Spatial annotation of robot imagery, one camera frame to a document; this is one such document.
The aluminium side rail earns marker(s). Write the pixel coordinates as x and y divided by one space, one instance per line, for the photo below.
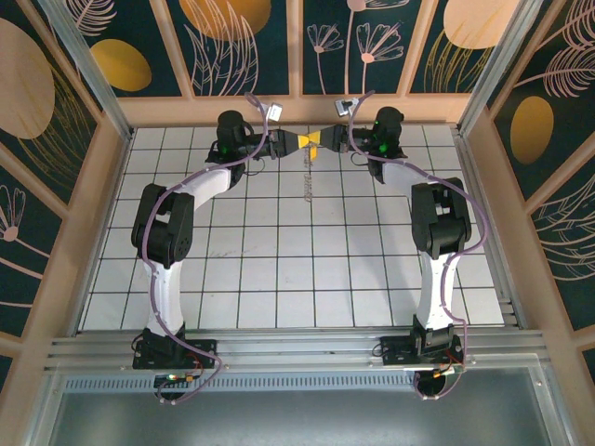
103 234
466 153

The grey metal sheet panel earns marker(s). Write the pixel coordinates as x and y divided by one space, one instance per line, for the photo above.
297 418

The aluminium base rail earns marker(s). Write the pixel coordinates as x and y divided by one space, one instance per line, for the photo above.
297 348

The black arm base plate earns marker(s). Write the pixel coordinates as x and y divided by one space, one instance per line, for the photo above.
204 350
395 353

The aluminium corner post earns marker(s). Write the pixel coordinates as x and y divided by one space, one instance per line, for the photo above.
493 79
93 79

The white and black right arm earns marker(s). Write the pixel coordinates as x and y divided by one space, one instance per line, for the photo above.
432 297

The small controller board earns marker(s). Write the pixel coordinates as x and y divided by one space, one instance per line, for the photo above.
448 369
179 378

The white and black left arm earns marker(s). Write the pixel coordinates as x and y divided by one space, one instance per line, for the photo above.
165 297

